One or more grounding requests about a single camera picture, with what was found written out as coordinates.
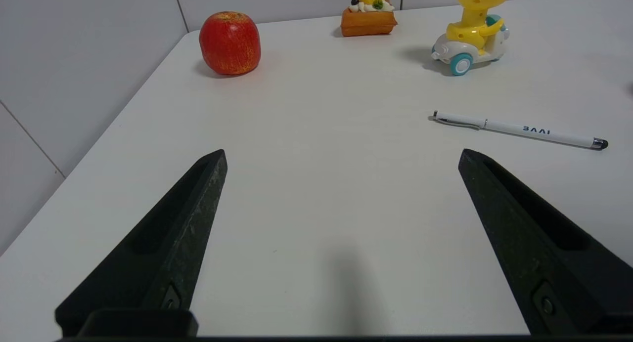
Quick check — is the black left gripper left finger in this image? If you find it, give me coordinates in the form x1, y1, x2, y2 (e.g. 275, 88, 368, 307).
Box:
55, 149, 228, 337

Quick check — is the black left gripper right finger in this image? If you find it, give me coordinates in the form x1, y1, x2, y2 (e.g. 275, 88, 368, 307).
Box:
458, 149, 633, 335

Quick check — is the white pen with black tip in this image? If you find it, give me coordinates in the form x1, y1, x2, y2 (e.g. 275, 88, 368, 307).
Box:
432, 110, 609, 150

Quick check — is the red apple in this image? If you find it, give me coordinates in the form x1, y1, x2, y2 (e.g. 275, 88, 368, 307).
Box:
199, 11, 262, 76

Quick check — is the yellow duck toy car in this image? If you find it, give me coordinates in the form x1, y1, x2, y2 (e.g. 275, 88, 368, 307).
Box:
431, 0, 512, 77

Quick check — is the toy waffle cake with fruit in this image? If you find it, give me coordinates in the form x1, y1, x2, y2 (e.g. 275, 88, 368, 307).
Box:
340, 0, 398, 38

